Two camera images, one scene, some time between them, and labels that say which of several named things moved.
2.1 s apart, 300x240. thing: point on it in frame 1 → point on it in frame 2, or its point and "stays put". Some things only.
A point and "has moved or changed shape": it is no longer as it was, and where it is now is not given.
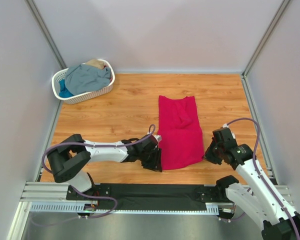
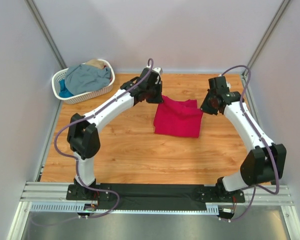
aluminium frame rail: (39, 191) stays put
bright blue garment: (64, 92) stays put
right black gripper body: (212, 152) → (207, 106)
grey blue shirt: (83, 78) stays put
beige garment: (96, 63) stays put
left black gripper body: (153, 158) → (155, 93)
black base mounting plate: (128, 197) stays put
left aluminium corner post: (36, 13) stays put
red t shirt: (179, 128) has moved or changed shape
